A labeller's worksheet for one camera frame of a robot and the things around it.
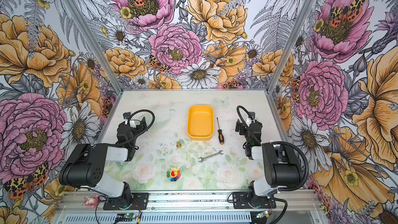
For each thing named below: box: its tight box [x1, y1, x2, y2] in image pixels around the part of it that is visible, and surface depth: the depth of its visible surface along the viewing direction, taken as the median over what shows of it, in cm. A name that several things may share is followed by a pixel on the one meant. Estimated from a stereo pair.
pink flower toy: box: [83, 194, 99, 208], surface depth 74 cm
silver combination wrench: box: [197, 149, 224, 163], surface depth 91 cm
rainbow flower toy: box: [166, 167, 181, 182], surface depth 83 cm
